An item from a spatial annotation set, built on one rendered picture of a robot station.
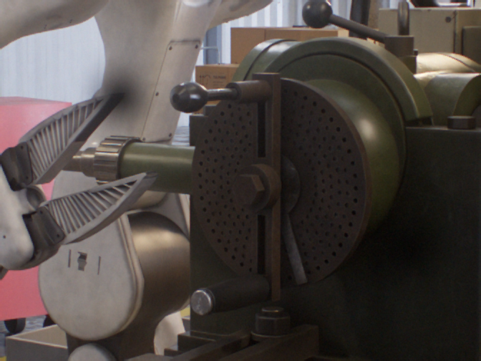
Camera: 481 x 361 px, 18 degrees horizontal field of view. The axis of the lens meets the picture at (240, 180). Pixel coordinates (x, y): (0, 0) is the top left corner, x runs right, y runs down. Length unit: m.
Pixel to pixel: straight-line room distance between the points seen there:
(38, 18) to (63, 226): 0.54
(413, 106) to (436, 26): 0.38
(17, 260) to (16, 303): 4.46
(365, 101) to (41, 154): 0.29
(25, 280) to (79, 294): 3.75
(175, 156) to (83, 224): 0.16
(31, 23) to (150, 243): 0.40
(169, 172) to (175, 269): 0.67
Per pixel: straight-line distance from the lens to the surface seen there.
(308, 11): 1.46
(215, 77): 10.21
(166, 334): 2.35
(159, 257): 2.07
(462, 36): 1.73
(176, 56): 2.04
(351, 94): 1.37
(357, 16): 1.95
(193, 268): 1.51
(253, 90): 1.29
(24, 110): 5.72
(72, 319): 2.06
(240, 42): 10.56
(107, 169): 1.48
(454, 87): 1.42
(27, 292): 5.81
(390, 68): 1.37
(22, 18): 1.82
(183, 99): 1.22
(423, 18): 1.74
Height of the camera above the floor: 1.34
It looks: 7 degrees down
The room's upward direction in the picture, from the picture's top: straight up
